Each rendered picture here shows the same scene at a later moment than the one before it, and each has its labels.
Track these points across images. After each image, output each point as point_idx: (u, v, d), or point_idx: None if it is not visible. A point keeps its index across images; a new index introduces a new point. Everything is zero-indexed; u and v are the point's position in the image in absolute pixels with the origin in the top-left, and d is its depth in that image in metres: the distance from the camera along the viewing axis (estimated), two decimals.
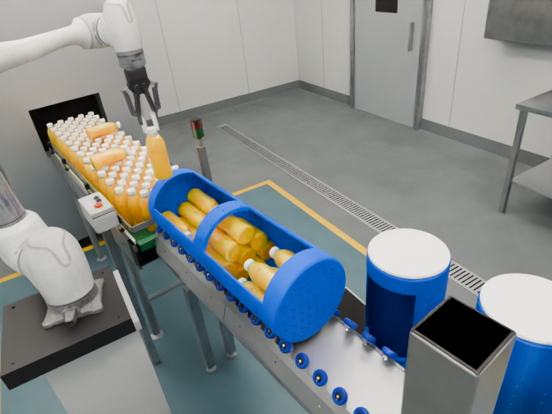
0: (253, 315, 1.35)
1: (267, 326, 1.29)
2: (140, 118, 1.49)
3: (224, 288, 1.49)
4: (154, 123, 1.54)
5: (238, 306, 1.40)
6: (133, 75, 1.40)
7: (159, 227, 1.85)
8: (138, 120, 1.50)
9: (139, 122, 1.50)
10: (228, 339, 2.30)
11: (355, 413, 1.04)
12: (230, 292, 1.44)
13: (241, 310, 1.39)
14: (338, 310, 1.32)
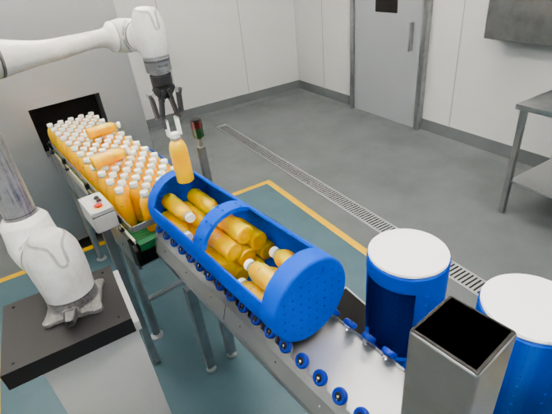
0: (253, 315, 1.35)
1: (267, 326, 1.29)
2: (163, 122, 1.52)
3: (224, 287, 1.49)
4: (177, 127, 1.56)
5: (238, 307, 1.40)
6: (159, 80, 1.42)
7: (159, 227, 1.85)
8: (162, 124, 1.52)
9: (163, 126, 1.53)
10: (228, 339, 2.30)
11: (355, 413, 1.04)
12: (230, 292, 1.44)
13: (241, 310, 1.39)
14: (337, 310, 1.32)
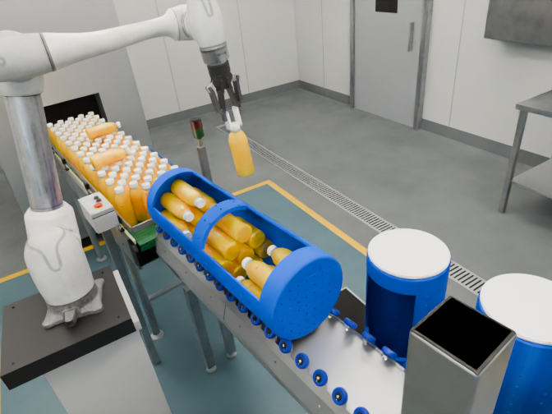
0: (252, 316, 1.35)
1: (265, 328, 1.30)
2: (224, 115, 1.44)
3: None
4: (236, 118, 1.49)
5: (239, 309, 1.40)
6: (218, 70, 1.35)
7: (159, 227, 1.85)
8: (223, 117, 1.45)
9: (223, 119, 1.45)
10: (228, 339, 2.30)
11: (355, 413, 1.04)
12: (229, 292, 1.45)
13: (243, 309, 1.38)
14: (334, 309, 1.32)
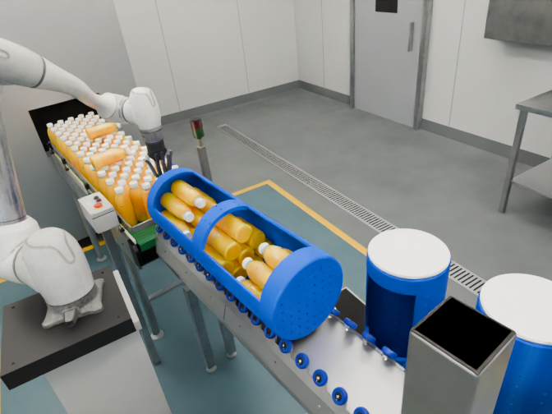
0: (252, 316, 1.35)
1: (265, 327, 1.30)
2: None
3: None
4: None
5: (239, 309, 1.40)
6: None
7: (159, 227, 1.85)
8: None
9: None
10: (228, 339, 2.30)
11: (355, 413, 1.04)
12: (229, 292, 1.45)
13: (242, 309, 1.38)
14: (335, 309, 1.32)
